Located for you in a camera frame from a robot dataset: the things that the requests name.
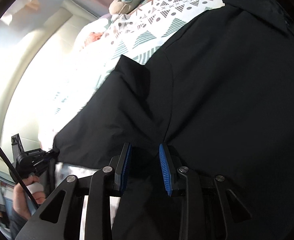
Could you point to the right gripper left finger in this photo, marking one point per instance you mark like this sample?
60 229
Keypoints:
120 175

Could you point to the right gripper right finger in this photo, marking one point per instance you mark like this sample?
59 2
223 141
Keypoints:
169 162

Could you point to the black button shirt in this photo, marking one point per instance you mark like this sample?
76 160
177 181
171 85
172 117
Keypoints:
220 94

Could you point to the person left hand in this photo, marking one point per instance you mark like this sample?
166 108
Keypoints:
20 205

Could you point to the cream padded headboard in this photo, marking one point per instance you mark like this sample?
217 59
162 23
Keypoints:
35 57

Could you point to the patterned bed quilt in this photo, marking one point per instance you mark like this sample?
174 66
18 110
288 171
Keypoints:
98 48

